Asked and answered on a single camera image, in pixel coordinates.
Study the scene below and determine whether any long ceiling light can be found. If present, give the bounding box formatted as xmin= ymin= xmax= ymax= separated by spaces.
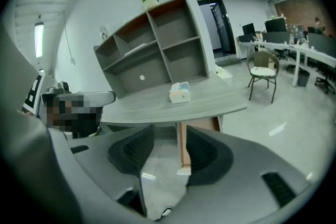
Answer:
xmin=34 ymin=22 xmax=45 ymax=59

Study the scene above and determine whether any small black monitor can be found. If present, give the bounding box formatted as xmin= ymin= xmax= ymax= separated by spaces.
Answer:
xmin=241 ymin=22 xmax=256 ymax=36

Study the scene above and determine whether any grey wooden desk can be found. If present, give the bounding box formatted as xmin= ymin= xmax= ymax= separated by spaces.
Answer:
xmin=100 ymin=76 xmax=249 ymax=141

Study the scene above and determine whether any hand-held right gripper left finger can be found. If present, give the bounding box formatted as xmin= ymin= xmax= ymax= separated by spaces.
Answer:
xmin=67 ymin=124 xmax=155 ymax=218

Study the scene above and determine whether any long white office desk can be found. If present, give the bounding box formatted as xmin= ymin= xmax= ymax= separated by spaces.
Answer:
xmin=237 ymin=40 xmax=336 ymax=88

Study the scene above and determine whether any dark trash bin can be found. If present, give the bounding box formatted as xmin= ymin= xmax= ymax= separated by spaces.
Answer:
xmin=297 ymin=70 xmax=311 ymax=88

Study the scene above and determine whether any black glass door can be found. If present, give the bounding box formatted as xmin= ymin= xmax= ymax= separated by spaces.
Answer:
xmin=197 ymin=0 xmax=237 ymax=57

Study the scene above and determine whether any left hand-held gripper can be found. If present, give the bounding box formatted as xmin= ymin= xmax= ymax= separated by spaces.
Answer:
xmin=22 ymin=70 xmax=117 ymax=140

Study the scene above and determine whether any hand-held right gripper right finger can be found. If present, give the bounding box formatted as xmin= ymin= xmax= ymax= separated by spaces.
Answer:
xmin=173 ymin=125 xmax=316 ymax=223

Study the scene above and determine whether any white basket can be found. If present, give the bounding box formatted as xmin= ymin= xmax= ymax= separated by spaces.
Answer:
xmin=215 ymin=63 xmax=233 ymax=80

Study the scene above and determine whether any large black monitor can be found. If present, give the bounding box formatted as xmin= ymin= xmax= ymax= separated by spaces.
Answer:
xmin=264 ymin=17 xmax=287 ymax=34

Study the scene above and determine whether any brown wicker chair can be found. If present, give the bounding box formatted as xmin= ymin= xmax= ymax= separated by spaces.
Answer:
xmin=246 ymin=50 xmax=280 ymax=104

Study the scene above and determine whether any black office chair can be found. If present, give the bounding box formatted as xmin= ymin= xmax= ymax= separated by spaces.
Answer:
xmin=314 ymin=70 xmax=336 ymax=94

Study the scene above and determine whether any dark desk divider panel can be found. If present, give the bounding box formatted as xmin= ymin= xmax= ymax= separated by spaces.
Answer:
xmin=262 ymin=31 xmax=290 ymax=44
xmin=307 ymin=32 xmax=336 ymax=59

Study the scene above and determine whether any flat white book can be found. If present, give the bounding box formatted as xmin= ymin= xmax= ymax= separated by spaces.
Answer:
xmin=123 ymin=42 xmax=152 ymax=57

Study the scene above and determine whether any dark door ramp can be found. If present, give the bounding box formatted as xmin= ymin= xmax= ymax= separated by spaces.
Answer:
xmin=213 ymin=56 xmax=241 ymax=67

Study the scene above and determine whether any grey wooden shelf unit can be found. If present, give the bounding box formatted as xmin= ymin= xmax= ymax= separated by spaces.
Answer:
xmin=93 ymin=0 xmax=211 ymax=99

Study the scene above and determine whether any pastel tissue box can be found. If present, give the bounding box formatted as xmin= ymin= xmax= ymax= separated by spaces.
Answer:
xmin=168 ymin=81 xmax=191 ymax=104

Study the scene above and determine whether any white seat cushion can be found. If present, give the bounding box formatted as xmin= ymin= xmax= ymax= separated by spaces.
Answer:
xmin=249 ymin=66 xmax=277 ymax=78

